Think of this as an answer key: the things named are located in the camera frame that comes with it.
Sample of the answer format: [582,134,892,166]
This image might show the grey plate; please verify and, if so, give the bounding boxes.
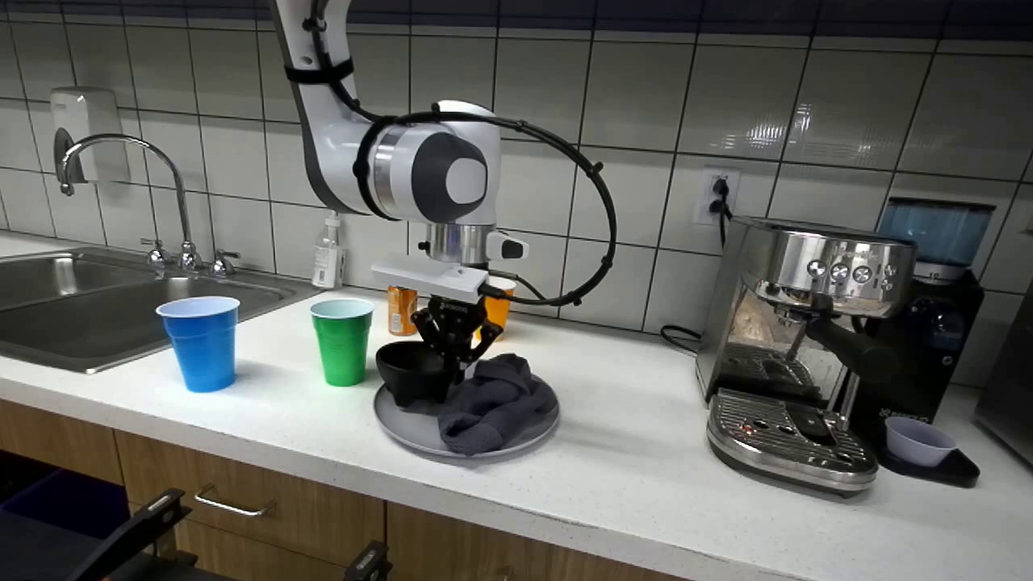
[373,374,561,460]

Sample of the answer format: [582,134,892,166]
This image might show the white soap dispenser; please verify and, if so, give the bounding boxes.
[49,86,132,186]

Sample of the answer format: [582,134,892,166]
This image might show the steel espresso machine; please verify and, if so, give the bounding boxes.
[695,215,919,499]

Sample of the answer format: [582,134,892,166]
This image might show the steel drawer handle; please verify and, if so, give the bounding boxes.
[193,483,278,519]

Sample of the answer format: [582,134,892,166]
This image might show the black coffee grinder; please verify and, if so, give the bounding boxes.
[846,197,998,490]

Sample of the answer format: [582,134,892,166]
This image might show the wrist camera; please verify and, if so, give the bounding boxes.
[371,256,490,304]

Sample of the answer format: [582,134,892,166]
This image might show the black cable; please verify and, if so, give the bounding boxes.
[659,178,736,355]

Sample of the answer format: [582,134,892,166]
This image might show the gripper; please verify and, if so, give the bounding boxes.
[412,297,504,381]

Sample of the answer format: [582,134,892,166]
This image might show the black bowl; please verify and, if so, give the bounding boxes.
[375,340,462,408]

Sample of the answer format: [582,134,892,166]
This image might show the white wall socket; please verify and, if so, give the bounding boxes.
[693,166,742,226]

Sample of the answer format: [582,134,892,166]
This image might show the dark grey cloth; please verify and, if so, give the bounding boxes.
[437,353,558,456]

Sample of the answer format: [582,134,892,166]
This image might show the steel sink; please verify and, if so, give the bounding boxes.
[0,246,320,375]

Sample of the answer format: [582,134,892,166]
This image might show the wooden drawer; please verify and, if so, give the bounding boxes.
[113,429,387,571]

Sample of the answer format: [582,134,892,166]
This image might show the chrome tap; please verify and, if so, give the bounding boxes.
[56,133,242,280]

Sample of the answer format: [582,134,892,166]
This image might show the clear pump bottle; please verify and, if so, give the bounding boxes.
[312,211,347,291]

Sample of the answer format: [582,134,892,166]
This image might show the small white cup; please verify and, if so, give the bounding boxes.
[885,416,959,468]

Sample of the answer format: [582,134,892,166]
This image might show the green plastic cup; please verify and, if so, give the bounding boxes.
[310,298,375,387]

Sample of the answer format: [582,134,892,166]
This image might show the black clamp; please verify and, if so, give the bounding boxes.
[68,487,195,581]
[342,540,395,581]

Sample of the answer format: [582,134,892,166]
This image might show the blue plastic cup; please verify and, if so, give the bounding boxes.
[156,295,241,394]

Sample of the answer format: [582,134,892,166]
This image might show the orange can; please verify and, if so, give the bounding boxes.
[387,285,420,337]

